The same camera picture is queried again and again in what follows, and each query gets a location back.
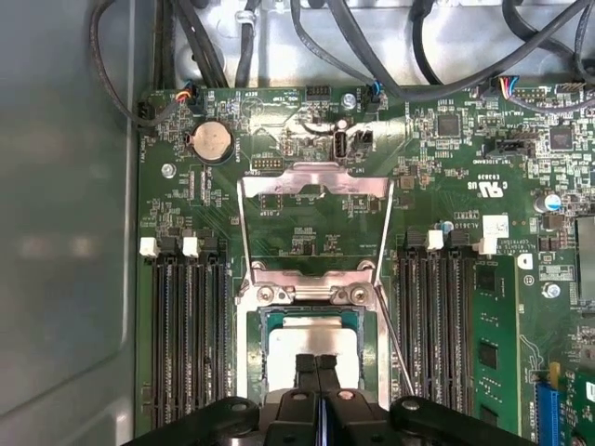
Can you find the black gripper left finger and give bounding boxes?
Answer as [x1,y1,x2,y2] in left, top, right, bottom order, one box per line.
[132,353,323,446]

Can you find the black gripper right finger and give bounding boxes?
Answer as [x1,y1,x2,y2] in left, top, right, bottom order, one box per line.
[320,353,538,446]

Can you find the silver topped green CPU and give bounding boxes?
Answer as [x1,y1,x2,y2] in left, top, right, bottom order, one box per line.
[258,306,369,404]

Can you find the thin metal locking lever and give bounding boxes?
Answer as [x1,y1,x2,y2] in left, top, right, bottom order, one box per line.
[376,282,417,399]

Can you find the metal socket cover frame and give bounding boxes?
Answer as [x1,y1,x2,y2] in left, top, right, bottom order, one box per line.
[235,162,396,303]

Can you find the CPU socket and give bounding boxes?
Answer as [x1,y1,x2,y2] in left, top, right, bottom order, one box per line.
[235,259,391,413]

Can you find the black RAM slot white clips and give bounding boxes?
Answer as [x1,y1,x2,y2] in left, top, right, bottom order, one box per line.
[139,236,172,426]
[420,230,445,408]
[182,236,210,417]

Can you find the blue expansion slot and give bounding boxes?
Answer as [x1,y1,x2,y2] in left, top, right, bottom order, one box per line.
[534,371,562,446]

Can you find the green RAM stick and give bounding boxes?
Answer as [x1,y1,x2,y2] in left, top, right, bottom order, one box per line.
[472,256,521,437]

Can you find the white sticker label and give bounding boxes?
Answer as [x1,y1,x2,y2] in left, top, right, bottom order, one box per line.
[482,214,511,239]

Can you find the silver internal USB port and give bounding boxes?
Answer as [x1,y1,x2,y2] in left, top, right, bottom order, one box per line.
[332,129,350,162]

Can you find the green motherboard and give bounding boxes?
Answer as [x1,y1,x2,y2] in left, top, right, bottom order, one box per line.
[134,83,595,446]

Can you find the grey chipset heatsink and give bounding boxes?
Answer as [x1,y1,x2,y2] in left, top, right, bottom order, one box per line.
[575,216,595,306]

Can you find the silver coin battery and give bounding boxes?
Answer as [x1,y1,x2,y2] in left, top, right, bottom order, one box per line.
[185,119,234,164]

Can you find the silver blue capacitor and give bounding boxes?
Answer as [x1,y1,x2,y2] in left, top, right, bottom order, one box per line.
[534,192,563,215]

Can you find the black square chip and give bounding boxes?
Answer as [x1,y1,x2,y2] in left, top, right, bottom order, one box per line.
[549,125,573,151]
[436,113,461,138]

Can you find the black board connector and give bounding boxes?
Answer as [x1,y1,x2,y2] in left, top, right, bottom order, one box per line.
[483,138,536,160]

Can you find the black and silver PC case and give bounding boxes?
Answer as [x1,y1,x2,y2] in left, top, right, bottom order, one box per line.
[0,0,595,446]

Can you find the black cable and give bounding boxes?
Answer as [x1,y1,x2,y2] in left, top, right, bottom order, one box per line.
[233,8,261,90]
[87,0,199,137]
[174,0,231,89]
[320,0,595,92]

